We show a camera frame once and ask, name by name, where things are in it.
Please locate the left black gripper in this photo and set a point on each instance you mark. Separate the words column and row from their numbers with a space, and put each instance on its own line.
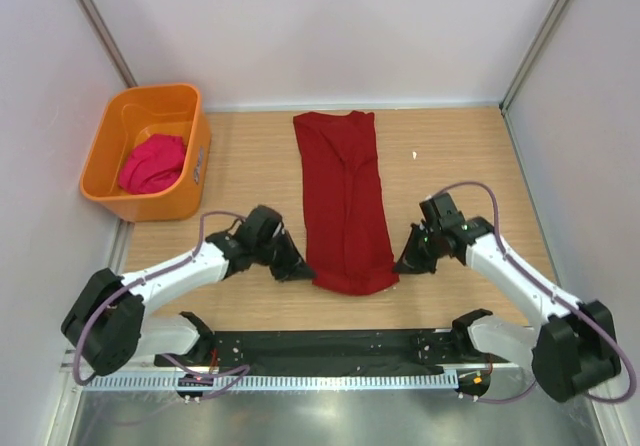
column 293, row 265

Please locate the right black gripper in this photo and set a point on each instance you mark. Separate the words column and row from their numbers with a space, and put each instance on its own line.
column 411, row 262

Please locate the dark red t-shirt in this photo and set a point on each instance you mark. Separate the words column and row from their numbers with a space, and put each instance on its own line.
column 347, row 239

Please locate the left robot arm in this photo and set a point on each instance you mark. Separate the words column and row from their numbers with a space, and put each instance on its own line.
column 112, row 321

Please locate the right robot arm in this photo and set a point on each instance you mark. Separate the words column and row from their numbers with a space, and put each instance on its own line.
column 540, row 316

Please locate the pink t-shirt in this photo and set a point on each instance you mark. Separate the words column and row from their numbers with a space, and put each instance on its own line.
column 153, row 166

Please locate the orange plastic bin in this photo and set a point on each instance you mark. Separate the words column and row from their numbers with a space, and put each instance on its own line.
column 131, row 118

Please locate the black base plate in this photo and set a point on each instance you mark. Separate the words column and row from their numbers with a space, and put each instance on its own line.
column 335, row 353

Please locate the slotted cable duct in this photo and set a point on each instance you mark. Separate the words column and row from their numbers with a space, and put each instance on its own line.
column 175, row 381

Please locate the aluminium rail frame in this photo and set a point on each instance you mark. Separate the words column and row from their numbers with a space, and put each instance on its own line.
column 557, row 348

